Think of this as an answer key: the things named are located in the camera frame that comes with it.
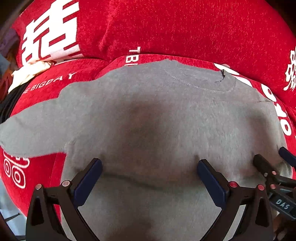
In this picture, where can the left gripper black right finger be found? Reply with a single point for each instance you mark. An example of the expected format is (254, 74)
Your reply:
(256, 222)

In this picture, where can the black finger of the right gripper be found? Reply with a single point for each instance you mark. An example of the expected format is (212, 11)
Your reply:
(266, 169)
(287, 156)

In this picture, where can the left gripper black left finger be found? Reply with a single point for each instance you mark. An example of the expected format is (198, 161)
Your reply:
(42, 220)

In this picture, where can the grey small sweater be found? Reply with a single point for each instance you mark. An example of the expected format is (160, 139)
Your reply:
(150, 124)

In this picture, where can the grey clothes pile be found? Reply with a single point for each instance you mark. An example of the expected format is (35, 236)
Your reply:
(9, 46)

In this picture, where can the red blanket white lettering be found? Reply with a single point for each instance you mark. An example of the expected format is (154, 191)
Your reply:
(16, 170)

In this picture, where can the red pillow white characters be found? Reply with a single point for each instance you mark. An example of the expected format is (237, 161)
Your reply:
(249, 36)

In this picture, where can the cream cloth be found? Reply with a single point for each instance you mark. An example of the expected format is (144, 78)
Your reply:
(28, 72)

